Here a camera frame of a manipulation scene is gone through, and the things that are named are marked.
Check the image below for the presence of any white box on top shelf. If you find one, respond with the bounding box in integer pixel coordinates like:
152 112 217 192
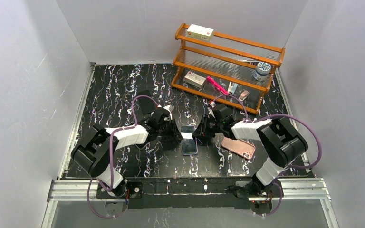
186 24 214 42

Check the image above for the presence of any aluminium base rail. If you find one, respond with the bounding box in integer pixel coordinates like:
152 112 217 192
47 180 331 202

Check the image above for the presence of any pink utility knife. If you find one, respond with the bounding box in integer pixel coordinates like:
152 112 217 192
206 76 229 95

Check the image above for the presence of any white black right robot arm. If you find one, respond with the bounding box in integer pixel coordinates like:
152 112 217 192
192 104 308 195

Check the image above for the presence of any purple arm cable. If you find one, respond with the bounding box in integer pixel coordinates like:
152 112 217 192
211 94 323 217
86 95 161 220

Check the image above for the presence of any lavender phone case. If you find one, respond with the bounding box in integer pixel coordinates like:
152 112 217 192
179 124 199 156

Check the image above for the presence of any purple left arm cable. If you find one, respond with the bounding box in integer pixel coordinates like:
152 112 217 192
86 95 161 220

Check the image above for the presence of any blue white round tin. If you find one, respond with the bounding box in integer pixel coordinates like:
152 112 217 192
253 62 272 81

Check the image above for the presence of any orange wooden shelf rack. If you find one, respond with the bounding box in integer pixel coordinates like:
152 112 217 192
171 23 286 114

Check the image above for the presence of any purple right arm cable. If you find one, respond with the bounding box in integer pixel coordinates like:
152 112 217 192
211 94 323 217

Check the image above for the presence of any white green stapler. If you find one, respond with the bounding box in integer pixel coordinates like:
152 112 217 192
227 82 238 95

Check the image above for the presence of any black phone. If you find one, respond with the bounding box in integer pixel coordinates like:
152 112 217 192
137 90 157 114
180 125 198 156

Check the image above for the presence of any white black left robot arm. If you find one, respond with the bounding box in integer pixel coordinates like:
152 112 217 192
71 105 182 191

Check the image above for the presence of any pink phone case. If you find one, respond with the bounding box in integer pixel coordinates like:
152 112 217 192
221 137 256 160

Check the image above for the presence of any pink stapler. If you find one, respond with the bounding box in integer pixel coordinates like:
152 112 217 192
239 90 249 102

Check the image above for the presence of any grey box on bottom shelf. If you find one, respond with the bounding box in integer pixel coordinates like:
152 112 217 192
183 71 206 88

